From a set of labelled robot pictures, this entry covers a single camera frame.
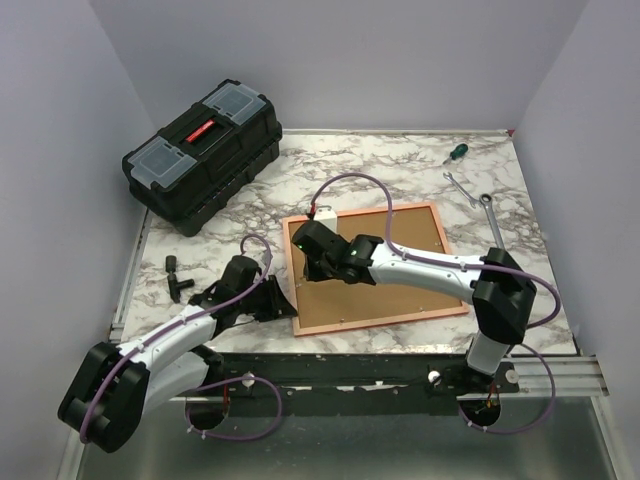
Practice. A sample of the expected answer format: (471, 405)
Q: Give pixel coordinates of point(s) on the small black cylinder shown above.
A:
(175, 286)

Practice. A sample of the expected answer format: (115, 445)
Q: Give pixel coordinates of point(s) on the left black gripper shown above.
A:
(278, 307)

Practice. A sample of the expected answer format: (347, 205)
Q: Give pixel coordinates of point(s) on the green handled screwdriver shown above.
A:
(457, 153)

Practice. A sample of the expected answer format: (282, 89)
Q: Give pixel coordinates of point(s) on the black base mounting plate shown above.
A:
(347, 384)

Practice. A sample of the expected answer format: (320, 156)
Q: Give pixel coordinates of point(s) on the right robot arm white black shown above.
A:
(501, 294)

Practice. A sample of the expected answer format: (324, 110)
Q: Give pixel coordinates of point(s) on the aluminium rail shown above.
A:
(572, 376)

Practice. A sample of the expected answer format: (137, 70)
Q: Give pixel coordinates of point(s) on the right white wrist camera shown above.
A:
(325, 215)

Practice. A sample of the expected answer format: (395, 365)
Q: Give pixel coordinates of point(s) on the black plastic toolbox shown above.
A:
(192, 167)

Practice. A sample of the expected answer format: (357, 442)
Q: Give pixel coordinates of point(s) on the small silver open wrench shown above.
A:
(472, 200)

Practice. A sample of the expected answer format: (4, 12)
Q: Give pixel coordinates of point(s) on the silver ratchet wrench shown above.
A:
(486, 200)

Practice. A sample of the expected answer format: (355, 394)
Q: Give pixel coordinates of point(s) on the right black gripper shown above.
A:
(312, 274)

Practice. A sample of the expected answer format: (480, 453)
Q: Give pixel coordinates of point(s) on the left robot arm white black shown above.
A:
(116, 385)

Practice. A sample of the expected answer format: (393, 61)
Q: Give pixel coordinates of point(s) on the red wooden picture frame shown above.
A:
(333, 306)

